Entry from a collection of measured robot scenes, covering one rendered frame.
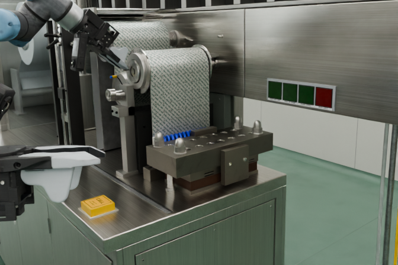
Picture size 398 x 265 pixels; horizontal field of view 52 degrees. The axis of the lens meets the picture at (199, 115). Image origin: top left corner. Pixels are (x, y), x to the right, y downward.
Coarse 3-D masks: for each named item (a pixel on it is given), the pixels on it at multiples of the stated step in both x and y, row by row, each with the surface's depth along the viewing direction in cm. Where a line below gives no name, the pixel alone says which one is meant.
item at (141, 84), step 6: (132, 54) 130; (138, 54) 128; (138, 60) 127; (144, 60) 127; (144, 66) 126; (126, 72) 135; (144, 72) 126; (144, 78) 127; (132, 84) 133; (138, 84) 130; (144, 84) 128
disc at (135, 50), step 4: (136, 48) 130; (132, 52) 132; (136, 52) 130; (140, 52) 128; (144, 52) 127; (144, 56) 127; (148, 60) 125; (148, 64) 125; (148, 68) 126; (148, 72) 126; (148, 76) 126; (148, 80) 127; (148, 84) 127; (144, 88) 130; (148, 88) 128; (140, 92) 132; (144, 92) 130
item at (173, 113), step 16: (160, 96) 130; (176, 96) 134; (192, 96) 138; (208, 96) 143; (160, 112) 131; (176, 112) 135; (192, 112) 140; (208, 112) 144; (160, 128) 132; (176, 128) 136; (192, 128) 141
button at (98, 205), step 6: (96, 198) 114; (102, 198) 114; (108, 198) 114; (84, 204) 110; (90, 204) 110; (96, 204) 110; (102, 204) 110; (108, 204) 110; (114, 204) 111; (84, 210) 111; (90, 210) 107; (96, 210) 108; (102, 210) 109; (108, 210) 110
